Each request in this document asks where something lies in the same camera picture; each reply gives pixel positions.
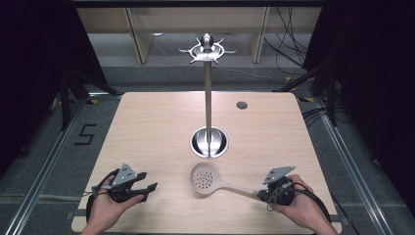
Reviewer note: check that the person's right hand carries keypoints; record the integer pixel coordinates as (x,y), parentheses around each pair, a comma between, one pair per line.
(303,209)

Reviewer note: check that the black curtain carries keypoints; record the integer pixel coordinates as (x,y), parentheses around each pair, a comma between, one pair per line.
(375,81)
(32,65)

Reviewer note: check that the metal floor rail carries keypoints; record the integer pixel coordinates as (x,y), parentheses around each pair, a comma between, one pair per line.
(42,169)
(355,169)

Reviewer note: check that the black metal stand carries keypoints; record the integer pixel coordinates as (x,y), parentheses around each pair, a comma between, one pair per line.
(67,98)
(328,91)

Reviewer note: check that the person's left hand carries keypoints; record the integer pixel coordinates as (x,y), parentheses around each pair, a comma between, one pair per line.
(106,209)

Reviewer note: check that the metal utensil rack stand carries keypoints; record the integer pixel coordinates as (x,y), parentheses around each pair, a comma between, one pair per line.
(207,98)

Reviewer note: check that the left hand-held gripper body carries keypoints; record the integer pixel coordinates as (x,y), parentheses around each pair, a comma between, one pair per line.
(123,174)

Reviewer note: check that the beige slotted spoon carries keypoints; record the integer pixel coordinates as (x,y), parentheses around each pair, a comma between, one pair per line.
(208,181)

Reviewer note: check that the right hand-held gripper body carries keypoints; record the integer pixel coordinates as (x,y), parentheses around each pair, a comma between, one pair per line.
(281,191)

